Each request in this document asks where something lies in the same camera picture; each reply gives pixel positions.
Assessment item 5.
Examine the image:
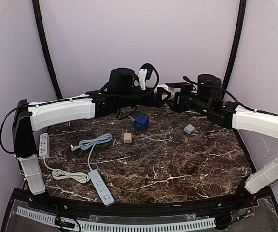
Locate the blue cube socket adapter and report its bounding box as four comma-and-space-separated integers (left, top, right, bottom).
134, 115, 149, 131

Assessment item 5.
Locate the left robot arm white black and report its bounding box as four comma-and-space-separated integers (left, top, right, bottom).
10, 63, 173, 195

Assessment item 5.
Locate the white cube socket adapter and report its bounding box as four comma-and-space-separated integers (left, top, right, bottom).
155, 84, 175, 100

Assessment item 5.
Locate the small circuit board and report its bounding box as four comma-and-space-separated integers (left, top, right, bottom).
54, 217, 75, 229
236, 209, 252, 220

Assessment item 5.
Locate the small circuit board right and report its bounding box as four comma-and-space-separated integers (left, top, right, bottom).
236, 209, 252, 220

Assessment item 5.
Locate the light blue charger plug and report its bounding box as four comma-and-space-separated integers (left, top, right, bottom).
184, 124, 195, 134

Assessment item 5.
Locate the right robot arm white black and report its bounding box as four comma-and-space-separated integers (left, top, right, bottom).
169, 74, 278, 196

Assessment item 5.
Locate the white slotted cable duct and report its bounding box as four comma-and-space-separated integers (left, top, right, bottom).
16, 206, 216, 232

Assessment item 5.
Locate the pink charger plug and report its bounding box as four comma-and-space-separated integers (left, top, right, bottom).
123, 133, 132, 144

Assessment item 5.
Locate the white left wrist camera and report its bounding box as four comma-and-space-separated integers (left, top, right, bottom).
133, 63, 153, 90

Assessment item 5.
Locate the black front rail frame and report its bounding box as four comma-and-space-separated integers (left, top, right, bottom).
1, 187, 278, 232

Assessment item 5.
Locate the black corner post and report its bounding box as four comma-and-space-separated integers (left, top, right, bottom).
32, 0, 62, 99
222, 0, 247, 89

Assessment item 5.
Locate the left black corner post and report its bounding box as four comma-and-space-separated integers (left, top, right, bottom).
32, 0, 62, 99

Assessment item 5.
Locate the white power strip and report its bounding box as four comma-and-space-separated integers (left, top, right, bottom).
38, 132, 91, 184

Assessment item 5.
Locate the light blue power strip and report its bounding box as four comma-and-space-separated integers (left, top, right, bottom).
70, 133, 115, 207

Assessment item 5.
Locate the right black corner post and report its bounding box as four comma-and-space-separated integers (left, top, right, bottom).
222, 0, 247, 89

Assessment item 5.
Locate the small circuit board left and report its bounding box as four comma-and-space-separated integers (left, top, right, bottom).
54, 217, 75, 229

